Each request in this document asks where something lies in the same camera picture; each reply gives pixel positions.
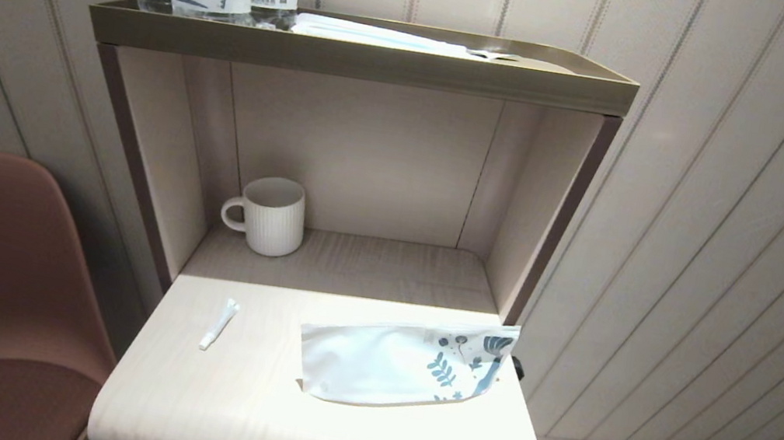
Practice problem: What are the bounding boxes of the white floral zip pouch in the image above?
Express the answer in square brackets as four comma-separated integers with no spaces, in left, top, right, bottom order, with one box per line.
[291,292,522,430]

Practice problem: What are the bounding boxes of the small white tube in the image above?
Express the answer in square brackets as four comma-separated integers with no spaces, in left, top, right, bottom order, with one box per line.
[198,295,241,355]

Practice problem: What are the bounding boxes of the light wood shelf table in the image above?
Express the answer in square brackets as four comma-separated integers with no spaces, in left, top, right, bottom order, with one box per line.
[35,34,623,440]

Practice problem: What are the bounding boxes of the white ribbed ceramic mug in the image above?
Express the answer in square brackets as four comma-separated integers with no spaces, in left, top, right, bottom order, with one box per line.
[214,169,313,262]

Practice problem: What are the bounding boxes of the bronze metal tray top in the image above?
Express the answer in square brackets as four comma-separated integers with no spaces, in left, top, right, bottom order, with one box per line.
[84,0,645,128]

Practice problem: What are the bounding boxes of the flat white plastic packet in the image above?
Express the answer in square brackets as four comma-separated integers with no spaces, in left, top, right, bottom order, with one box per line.
[290,10,472,61]

